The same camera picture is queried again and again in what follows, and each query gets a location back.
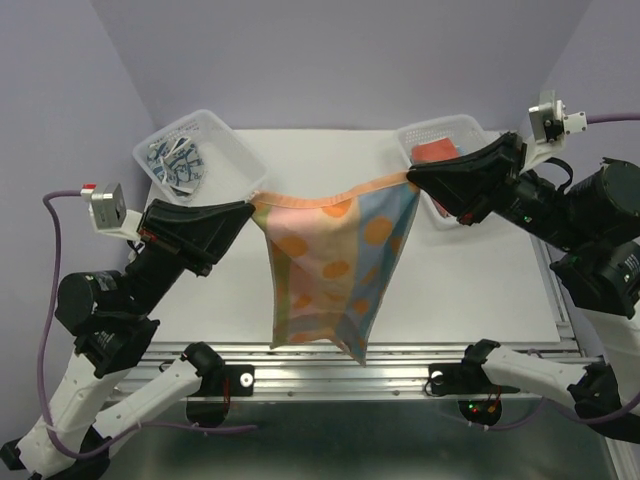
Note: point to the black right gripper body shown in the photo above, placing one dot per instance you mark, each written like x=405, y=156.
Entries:
x=493, y=183

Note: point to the white basket with towels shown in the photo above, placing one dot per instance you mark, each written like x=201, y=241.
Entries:
x=233, y=169

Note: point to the white empty plastic basket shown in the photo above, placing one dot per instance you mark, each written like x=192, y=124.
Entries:
x=468, y=136

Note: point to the small patterned towels in basket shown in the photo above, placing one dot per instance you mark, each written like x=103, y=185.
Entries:
x=177, y=164

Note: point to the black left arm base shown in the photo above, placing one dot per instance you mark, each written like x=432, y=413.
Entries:
x=230, y=380

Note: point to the pastel orange dot towel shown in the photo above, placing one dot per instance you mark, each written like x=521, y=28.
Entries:
x=332, y=259

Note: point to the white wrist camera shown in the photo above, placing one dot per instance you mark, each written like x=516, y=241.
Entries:
x=551, y=126
x=108, y=211

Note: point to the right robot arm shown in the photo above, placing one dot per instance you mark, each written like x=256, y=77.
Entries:
x=595, y=224

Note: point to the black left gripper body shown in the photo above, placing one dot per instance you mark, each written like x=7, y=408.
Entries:
x=191, y=242

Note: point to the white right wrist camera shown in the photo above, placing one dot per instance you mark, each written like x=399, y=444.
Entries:
x=551, y=126

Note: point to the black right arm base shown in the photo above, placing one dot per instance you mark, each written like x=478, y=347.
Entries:
x=457, y=379

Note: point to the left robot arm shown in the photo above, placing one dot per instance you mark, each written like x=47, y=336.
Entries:
x=108, y=313

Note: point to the aluminium mounting rail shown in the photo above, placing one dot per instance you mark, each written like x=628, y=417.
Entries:
x=321, y=372

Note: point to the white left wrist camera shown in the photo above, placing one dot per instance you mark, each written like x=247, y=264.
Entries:
x=108, y=211

